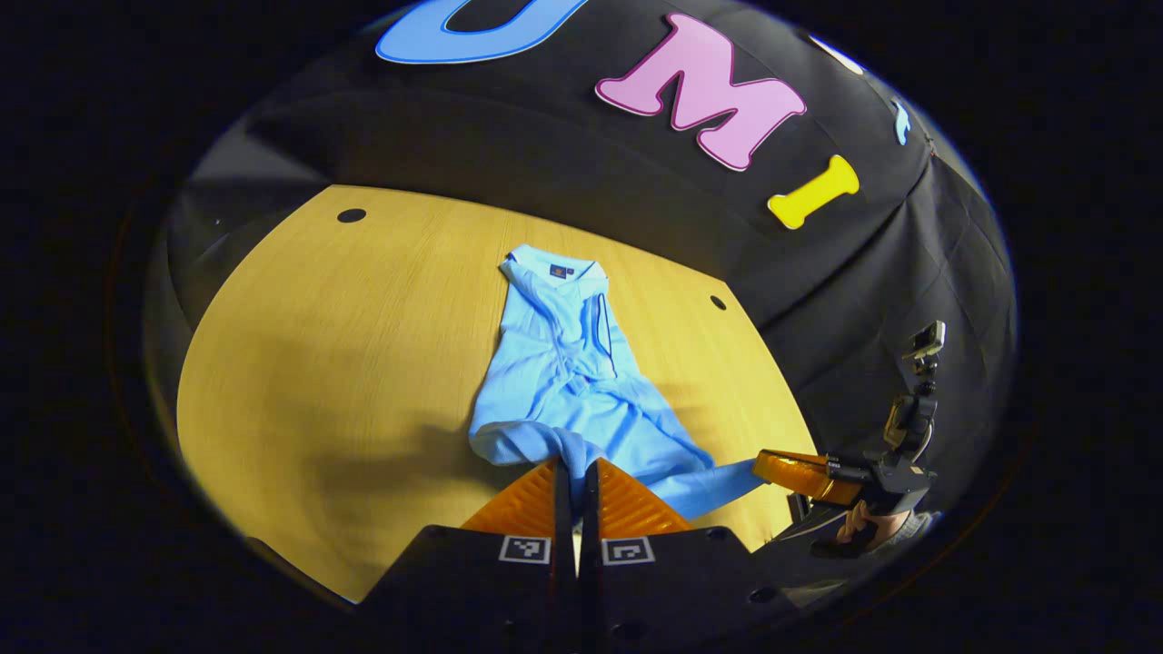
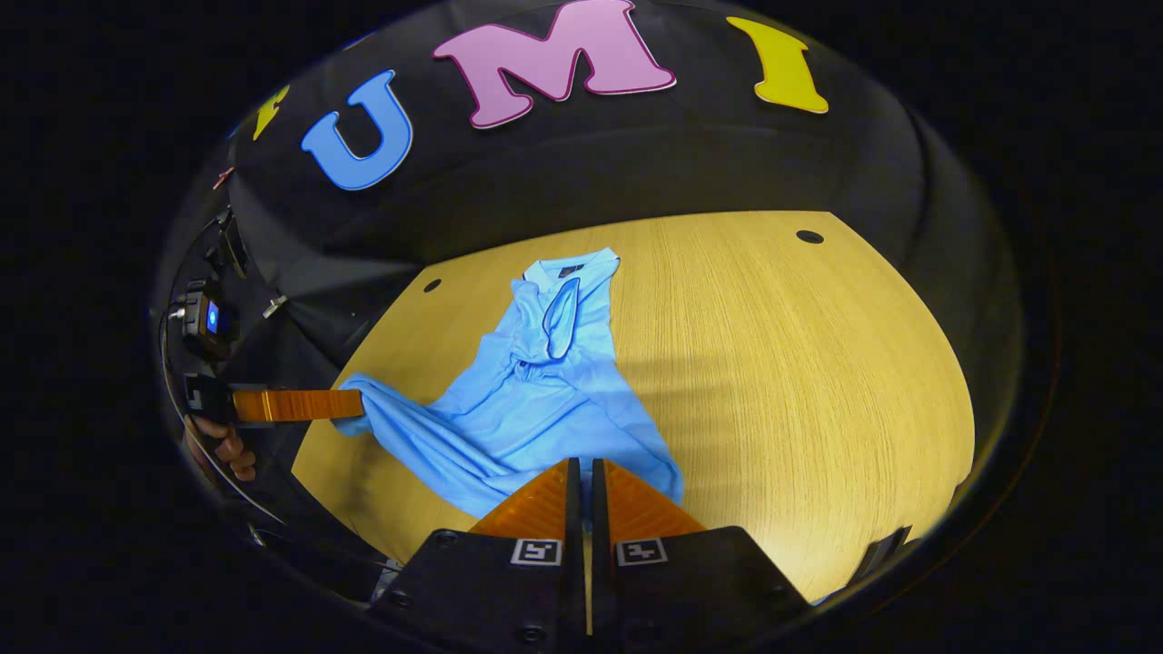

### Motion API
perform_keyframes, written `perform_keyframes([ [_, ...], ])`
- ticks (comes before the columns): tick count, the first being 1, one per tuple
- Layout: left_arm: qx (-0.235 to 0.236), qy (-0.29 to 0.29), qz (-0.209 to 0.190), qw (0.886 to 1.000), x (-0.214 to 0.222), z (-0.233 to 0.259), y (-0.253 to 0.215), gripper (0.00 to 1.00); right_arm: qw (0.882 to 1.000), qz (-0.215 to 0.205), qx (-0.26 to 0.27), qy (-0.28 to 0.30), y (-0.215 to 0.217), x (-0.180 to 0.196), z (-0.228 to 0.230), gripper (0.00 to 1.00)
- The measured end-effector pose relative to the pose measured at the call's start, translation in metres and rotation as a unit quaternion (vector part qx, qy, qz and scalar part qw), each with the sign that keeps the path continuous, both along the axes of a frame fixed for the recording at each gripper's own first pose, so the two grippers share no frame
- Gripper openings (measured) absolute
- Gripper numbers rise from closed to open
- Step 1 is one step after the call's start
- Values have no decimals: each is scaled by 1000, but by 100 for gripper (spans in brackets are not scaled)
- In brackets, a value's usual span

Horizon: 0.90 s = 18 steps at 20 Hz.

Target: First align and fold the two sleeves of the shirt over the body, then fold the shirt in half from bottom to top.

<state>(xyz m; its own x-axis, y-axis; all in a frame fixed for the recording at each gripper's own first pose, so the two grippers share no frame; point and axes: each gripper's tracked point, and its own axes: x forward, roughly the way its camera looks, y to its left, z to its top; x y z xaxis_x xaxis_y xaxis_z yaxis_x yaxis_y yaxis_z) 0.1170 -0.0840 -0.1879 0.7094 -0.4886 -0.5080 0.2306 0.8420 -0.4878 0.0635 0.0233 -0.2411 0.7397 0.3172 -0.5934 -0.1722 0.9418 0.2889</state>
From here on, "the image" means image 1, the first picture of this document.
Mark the light blue T-shirt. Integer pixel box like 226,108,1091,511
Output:
468,243,769,520

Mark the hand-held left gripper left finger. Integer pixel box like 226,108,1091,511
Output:
359,457,580,654

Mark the black backdrop cloth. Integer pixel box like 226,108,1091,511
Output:
145,0,1019,546

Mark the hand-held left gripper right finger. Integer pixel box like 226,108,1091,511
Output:
579,457,800,654

